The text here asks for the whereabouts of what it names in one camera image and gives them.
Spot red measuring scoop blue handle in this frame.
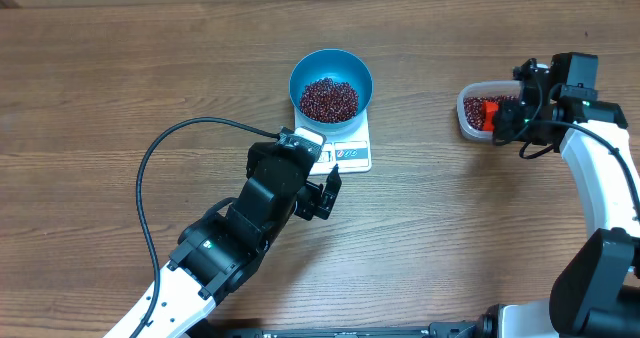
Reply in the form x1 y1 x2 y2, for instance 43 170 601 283
482 101 499 132

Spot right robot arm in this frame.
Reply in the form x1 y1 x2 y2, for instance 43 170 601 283
485 52 639 337

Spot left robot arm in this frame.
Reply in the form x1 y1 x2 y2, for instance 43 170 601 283
108 134 341 337

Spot white digital kitchen scale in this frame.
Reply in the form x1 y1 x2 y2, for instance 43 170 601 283
294 108 372 175

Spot red beans in bowl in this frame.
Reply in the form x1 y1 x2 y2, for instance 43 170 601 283
299 78 359 124

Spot blue bowl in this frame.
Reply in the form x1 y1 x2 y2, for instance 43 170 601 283
289 49 374 117

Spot clear plastic container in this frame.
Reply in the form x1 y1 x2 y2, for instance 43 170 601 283
456 80 521 143

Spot right black cable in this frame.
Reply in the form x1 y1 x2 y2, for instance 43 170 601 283
517 60 640 224

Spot black cable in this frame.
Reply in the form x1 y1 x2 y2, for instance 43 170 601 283
128 116 281 338
517 60 640 224

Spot left black cable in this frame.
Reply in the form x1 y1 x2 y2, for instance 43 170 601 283
128 116 281 338

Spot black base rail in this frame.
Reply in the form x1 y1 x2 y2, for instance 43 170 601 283
199 320 494 338

